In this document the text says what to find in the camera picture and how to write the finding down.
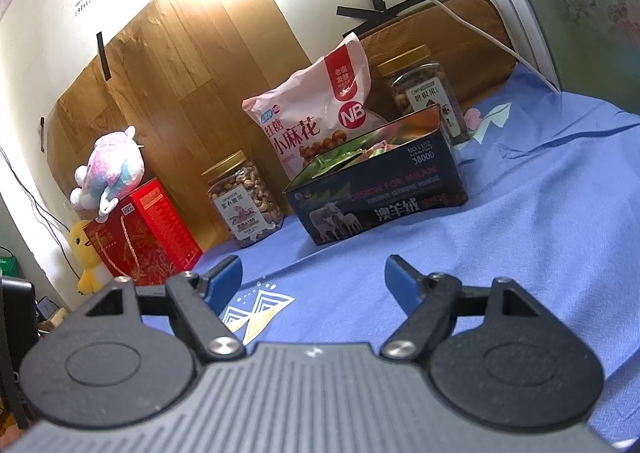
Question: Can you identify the pink long snack box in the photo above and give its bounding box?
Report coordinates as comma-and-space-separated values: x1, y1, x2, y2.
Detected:
362, 140, 397, 159

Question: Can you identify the light green snack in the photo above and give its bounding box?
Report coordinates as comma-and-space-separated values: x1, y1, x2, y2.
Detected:
299, 150, 363, 180

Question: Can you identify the red gift box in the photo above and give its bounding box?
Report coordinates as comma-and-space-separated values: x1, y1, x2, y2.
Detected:
85, 179, 203, 285

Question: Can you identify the nut jar gold lid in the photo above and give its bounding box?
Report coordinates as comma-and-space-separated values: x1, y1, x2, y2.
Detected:
202, 150, 283, 248

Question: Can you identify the yellow duck plush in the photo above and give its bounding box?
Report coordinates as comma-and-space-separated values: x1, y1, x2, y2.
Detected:
67, 220, 113, 296

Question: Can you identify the black tin box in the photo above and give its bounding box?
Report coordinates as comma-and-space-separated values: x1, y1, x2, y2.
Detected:
285, 107, 468, 245

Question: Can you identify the pink white plush toy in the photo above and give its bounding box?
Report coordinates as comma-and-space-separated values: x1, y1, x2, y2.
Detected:
70, 126, 145, 223

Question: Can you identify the blue printed tablecloth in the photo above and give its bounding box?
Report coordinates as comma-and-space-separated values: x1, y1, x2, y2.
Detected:
142, 63, 640, 443

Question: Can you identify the pink twisted-dough snack bag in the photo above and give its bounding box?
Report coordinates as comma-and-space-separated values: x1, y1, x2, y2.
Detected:
242, 34, 385, 179

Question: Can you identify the wooden headboard panel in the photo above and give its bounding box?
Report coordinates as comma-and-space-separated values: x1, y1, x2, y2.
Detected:
44, 0, 515, 249

